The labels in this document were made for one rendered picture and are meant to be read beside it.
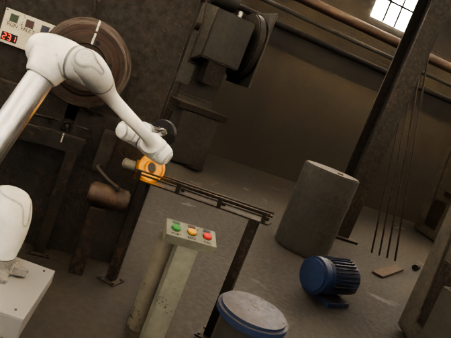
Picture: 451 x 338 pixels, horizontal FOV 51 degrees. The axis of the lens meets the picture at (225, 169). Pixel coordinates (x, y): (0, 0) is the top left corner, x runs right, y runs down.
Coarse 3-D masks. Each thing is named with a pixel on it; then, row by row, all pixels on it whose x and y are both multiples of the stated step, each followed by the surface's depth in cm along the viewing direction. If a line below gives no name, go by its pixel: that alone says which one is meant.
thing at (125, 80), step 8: (64, 24) 243; (72, 24) 243; (96, 24) 246; (104, 24) 247; (56, 32) 243; (112, 32) 249; (120, 40) 250; (128, 56) 253; (128, 64) 254; (128, 72) 255; (56, 88) 249; (120, 88) 256; (64, 96) 251; (72, 104) 253; (80, 104) 254; (88, 104) 255; (96, 104) 256; (104, 104) 257
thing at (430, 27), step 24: (432, 0) 557; (408, 24) 589; (432, 24) 564; (408, 48) 594; (408, 72) 572; (384, 96) 606; (408, 96) 580; (384, 120) 581; (360, 144) 615; (384, 144) 589; (360, 168) 590; (360, 192) 599
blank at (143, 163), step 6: (144, 156) 258; (144, 162) 258; (150, 162) 260; (138, 168) 260; (144, 168) 258; (156, 168) 256; (162, 168) 255; (156, 174) 256; (162, 174) 256; (150, 180) 257
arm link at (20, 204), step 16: (0, 192) 149; (16, 192) 153; (0, 208) 147; (16, 208) 150; (0, 224) 147; (16, 224) 150; (0, 240) 148; (16, 240) 152; (0, 256) 150; (16, 256) 158
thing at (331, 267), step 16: (320, 256) 360; (304, 272) 360; (320, 272) 348; (336, 272) 352; (352, 272) 365; (304, 288) 360; (320, 288) 348; (336, 288) 355; (352, 288) 363; (336, 304) 359
